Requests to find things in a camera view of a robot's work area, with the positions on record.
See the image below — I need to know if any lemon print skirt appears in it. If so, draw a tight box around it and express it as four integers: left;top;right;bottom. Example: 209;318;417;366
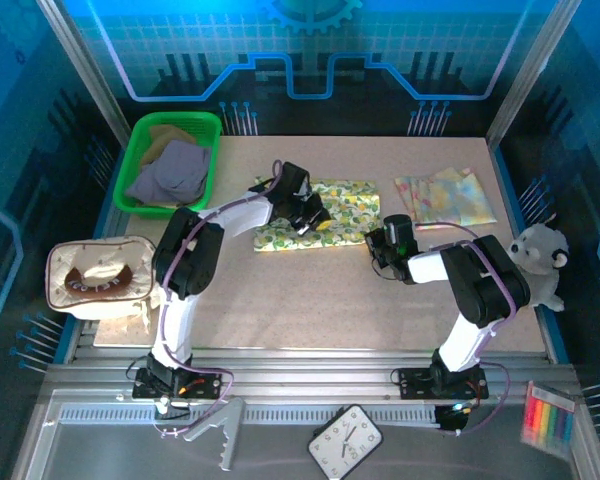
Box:
252;178;382;253

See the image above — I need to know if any pastel floral skirt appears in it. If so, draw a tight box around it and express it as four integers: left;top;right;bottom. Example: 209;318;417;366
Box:
393;167;497;227

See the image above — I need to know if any lavender skirt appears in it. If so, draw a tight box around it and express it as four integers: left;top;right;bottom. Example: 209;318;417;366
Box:
124;138;213;206

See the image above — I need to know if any khaki skirt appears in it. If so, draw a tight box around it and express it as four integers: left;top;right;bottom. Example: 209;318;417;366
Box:
139;123;201;166

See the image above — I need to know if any green plastic basket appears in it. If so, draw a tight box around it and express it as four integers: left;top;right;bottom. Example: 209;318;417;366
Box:
112;110;224;221

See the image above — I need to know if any grey plush toy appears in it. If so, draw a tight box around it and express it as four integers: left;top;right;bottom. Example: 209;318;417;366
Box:
507;213;571;314

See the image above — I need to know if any black controller box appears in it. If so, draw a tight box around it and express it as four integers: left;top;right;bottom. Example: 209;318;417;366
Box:
433;402;470;435

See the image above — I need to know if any cream quilted bag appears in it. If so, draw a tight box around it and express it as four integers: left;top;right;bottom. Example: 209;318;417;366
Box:
44;235;165;335

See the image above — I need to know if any white black-rimmed clock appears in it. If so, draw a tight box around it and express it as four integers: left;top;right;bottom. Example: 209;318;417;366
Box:
307;403;385;480

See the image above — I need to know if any coloured marker pack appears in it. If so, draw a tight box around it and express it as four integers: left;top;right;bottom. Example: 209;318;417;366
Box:
519;380;579;461

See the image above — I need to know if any aluminium frame rail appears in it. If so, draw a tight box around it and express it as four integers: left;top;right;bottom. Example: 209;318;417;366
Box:
44;348;581;401

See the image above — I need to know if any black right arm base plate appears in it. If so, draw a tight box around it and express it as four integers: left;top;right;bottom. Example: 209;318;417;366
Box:
396;367;490;401

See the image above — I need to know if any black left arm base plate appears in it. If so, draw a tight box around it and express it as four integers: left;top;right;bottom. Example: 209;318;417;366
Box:
132;367;224;401

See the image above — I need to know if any grey slotted cable duct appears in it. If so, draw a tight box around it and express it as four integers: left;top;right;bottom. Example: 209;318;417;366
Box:
57;405;444;427

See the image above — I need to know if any aluminium frame post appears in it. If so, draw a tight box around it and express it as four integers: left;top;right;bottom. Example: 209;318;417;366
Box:
484;0;581;146
34;0;131;146

